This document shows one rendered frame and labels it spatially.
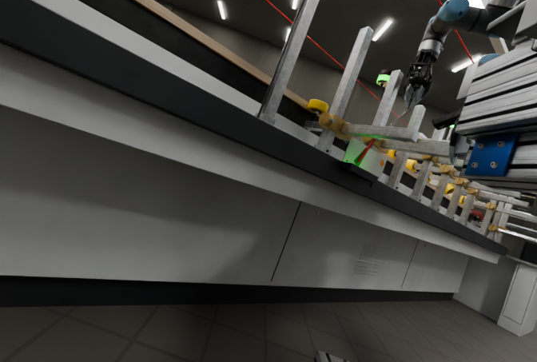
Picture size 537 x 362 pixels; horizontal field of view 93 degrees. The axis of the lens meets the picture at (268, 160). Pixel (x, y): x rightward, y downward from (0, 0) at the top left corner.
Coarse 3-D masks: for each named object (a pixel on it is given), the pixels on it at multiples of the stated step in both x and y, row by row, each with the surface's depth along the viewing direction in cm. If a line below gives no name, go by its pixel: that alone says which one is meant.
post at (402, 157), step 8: (416, 112) 116; (424, 112) 117; (416, 120) 115; (416, 128) 115; (400, 152) 116; (400, 160) 115; (392, 168) 116; (400, 168) 114; (392, 176) 115; (400, 176) 115
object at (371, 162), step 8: (352, 144) 92; (360, 144) 94; (352, 152) 93; (360, 152) 95; (368, 152) 98; (344, 160) 91; (352, 160) 93; (368, 160) 99; (376, 160) 102; (384, 160) 105; (368, 168) 100; (376, 168) 103; (376, 176) 104
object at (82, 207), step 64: (64, 0) 60; (128, 0) 67; (192, 64) 78; (0, 128) 58; (64, 128) 64; (0, 192) 60; (64, 192) 66; (128, 192) 75; (192, 192) 85; (256, 192) 100; (0, 256) 62; (64, 256) 69; (128, 256) 78; (192, 256) 90; (256, 256) 105; (320, 256) 128; (384, 256) 163; (448, 256) 225
